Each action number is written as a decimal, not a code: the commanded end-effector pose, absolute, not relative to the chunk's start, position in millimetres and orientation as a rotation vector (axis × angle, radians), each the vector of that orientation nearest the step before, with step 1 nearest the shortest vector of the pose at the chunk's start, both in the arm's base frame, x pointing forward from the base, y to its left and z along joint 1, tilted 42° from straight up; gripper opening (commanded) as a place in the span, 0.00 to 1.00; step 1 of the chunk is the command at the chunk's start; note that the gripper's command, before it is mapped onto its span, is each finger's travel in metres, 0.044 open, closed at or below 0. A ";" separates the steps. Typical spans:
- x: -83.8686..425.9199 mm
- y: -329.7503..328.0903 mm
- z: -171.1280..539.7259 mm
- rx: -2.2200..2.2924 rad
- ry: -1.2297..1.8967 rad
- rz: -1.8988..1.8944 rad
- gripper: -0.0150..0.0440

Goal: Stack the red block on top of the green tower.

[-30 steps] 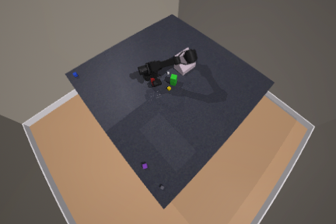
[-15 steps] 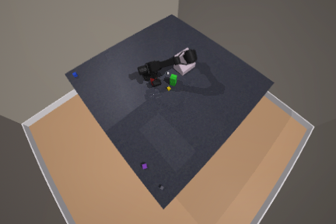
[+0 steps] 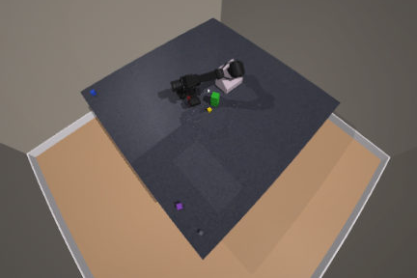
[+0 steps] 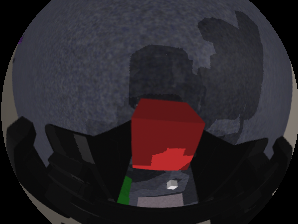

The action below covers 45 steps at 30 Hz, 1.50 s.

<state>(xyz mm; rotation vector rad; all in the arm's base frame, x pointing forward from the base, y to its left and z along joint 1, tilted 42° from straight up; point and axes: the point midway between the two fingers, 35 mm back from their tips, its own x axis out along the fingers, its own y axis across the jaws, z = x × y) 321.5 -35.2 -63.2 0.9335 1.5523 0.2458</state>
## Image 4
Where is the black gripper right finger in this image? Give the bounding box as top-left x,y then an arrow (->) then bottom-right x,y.
190,131 -> 269,202

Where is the green block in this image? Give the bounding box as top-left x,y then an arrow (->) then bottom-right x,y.
117,194 -> 130,205
120,176 -> 132,197

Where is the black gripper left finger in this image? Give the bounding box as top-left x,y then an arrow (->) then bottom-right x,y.
44,120 -> 132,202

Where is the red block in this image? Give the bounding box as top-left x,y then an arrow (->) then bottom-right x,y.
130,99 -> 205,171

